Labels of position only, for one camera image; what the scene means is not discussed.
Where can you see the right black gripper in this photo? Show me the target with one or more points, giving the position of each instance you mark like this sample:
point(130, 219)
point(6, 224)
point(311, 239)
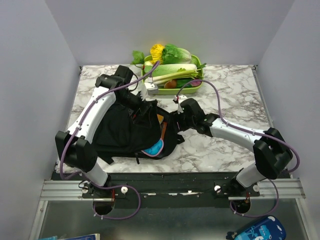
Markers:
point(182, 127)

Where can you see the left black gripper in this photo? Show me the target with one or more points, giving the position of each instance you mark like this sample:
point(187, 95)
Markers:
point(141, 107)

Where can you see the Roald Dahl Charlie book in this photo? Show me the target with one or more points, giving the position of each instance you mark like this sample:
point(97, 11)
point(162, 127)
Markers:
point(160, 118)

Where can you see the black student backpack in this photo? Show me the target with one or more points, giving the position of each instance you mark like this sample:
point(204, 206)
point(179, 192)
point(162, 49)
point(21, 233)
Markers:
point(118, 136)

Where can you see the pink pencil case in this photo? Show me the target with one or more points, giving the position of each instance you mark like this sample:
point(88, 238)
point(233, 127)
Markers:
point(155, 150)

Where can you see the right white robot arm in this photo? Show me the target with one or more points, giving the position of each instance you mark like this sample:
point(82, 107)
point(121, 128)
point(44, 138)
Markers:
point(271, 154)

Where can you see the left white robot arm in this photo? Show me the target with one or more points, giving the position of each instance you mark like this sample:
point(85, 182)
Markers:
point(74, 146)

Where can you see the long white green cabbage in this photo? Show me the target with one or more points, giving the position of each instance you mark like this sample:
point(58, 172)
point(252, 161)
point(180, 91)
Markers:
point(164, 69)

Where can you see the green leaf sprig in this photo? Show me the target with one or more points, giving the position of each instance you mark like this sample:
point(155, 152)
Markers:
point(138, 58)

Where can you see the green celery stalks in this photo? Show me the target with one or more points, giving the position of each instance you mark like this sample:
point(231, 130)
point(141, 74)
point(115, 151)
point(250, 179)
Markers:
point(181, 74)

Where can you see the green vegetable tray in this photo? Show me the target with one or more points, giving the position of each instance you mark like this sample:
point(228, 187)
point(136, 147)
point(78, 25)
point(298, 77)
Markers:
point(184, 85)

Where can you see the yellow flower vegetable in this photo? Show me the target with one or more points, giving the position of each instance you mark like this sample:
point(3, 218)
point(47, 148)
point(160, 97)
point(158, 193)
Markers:
point(156, 52)

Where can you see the green lettuce head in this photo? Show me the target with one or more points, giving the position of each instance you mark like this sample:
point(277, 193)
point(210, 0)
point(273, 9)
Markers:
point(171, 54)

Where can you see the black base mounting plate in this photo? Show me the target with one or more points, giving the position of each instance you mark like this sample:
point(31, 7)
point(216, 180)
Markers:
point(168, 190)

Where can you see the blue pencil case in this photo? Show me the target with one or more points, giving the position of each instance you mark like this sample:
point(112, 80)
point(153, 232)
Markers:
point(265, 228)

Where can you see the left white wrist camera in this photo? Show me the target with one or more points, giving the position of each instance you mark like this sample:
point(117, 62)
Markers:
point(148, 89)

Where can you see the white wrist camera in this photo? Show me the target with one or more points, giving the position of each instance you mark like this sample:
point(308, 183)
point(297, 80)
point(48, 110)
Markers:
point(148, 89)
point(178, 99)

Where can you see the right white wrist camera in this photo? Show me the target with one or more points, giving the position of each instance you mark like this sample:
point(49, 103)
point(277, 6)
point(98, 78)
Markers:
point(178, 99)

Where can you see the aluminium rail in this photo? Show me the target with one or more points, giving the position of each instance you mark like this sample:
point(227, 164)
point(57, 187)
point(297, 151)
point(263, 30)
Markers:
point(287, 188)

